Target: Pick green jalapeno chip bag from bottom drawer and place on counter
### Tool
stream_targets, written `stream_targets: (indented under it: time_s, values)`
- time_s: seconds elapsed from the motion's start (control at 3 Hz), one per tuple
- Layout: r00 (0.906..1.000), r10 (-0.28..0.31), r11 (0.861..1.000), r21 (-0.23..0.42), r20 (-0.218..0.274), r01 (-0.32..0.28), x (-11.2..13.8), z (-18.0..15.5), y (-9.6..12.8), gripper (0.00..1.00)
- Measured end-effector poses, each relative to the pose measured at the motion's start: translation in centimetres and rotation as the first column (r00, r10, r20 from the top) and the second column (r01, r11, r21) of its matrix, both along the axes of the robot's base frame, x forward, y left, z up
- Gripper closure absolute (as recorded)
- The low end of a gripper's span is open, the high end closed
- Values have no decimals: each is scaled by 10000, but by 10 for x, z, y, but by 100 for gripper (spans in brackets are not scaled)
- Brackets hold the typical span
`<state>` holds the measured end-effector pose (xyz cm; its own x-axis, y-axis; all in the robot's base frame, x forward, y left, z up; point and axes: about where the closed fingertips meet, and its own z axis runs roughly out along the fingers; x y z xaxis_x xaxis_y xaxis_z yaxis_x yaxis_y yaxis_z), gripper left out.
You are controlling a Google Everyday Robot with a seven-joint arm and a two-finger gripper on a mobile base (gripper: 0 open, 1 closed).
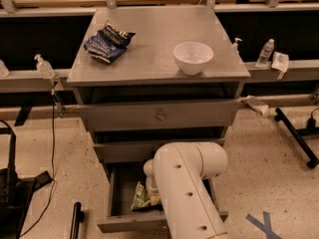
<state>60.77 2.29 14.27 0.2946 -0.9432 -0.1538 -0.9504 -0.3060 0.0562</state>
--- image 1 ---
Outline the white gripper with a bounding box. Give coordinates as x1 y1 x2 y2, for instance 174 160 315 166
144 159 160 206

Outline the green jalapeno chip bag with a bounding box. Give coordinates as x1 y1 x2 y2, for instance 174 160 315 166
131 182 153 211

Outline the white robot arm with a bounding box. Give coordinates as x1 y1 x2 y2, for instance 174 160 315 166
144 142 229 239

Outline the grey middle drawer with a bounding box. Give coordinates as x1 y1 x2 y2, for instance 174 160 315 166
93 137 227 164

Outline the black tube bottom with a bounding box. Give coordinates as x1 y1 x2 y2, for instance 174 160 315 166
70 202 85 239

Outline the grey top drawer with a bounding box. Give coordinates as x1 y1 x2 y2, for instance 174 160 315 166
79 100 241 131

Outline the grey drawer cabinet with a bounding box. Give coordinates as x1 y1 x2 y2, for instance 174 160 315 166
67 5 251 171

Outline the blue black chip bag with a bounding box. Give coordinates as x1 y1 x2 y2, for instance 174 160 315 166
84 22 136 64

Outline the black stand left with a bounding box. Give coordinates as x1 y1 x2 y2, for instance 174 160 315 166
0 120 53 239

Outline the black stand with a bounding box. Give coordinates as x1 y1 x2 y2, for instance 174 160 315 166
274 108 319 169
0 120 53 239

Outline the white bowl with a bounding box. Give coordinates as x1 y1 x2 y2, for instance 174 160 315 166
173 42 214 76

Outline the small sanitizer pump bottle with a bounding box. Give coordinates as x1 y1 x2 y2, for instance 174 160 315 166
232 37 243 54

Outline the black stand right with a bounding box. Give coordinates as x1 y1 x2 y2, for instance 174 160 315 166
274 108 319 169

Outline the left hand sanitizer bottle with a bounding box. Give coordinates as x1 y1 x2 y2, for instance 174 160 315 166
34 54 55 79

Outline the white paper packet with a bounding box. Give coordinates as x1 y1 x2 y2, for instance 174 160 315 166
271 52 289 73

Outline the clear water bottle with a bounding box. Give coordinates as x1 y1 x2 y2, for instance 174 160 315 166
256 39 274 67

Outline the clear bottle far left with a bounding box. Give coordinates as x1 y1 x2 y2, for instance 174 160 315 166
0 60 10 78

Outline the folded cloth on rail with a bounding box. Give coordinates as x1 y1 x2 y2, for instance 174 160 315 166
243 96 268 115

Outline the black cable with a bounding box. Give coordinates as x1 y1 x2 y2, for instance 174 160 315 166
19 90 58 238

